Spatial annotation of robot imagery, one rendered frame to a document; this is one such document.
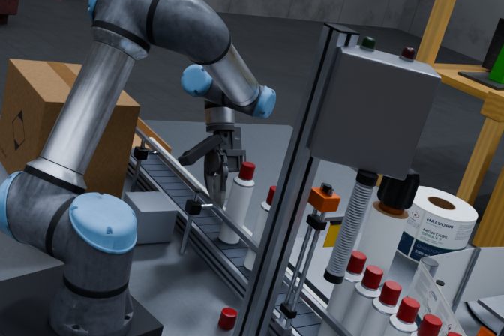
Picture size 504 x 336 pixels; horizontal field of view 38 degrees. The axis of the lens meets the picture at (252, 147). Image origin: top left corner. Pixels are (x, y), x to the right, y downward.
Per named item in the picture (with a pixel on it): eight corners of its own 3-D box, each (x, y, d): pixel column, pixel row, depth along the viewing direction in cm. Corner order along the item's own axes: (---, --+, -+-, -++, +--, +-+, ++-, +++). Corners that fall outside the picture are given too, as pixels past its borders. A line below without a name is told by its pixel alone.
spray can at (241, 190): (242, 244, 175) (263, 169, 168) (224, 246, 172) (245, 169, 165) (231, 234, 179) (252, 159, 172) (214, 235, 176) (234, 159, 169)
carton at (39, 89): (120, 203, 186) (141, 106, 177) (27, 207, 172) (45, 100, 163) (79, 154, 208) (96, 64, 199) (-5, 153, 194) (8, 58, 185)
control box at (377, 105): (405, 181, 123) (442, 77, 117) (309, 157, 122) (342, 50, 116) (396, 160, 133) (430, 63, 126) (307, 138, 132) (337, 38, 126)
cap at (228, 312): (230, 331, 149) (234, 318, 148) (215, 325, 150) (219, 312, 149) (235, 323, 152) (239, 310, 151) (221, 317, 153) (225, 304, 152)
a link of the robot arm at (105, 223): (103, 301, 121) (113, 231, 116) (41, 270, 126) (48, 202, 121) (143, 271, 132) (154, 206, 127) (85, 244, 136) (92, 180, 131)
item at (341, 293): (346, 347, 145) (377, 260, 139) (326, 352, 142) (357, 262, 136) (330, 331, 149) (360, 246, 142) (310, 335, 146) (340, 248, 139)
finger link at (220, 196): (241, 210, 179) (240, 172, 180) (221, 211, 176) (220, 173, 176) (235, 210, 182) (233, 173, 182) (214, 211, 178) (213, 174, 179)
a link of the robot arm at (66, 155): (40, 257, 122) (170, -26, 129) (-26, 225, 127) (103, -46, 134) (76, 264, 133) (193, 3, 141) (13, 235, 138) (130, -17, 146)
